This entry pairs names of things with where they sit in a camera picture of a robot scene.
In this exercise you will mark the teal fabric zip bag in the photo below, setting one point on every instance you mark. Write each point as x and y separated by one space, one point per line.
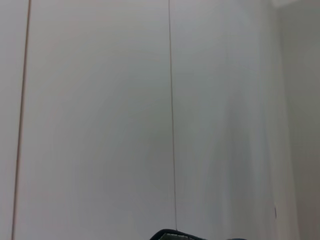
170 236

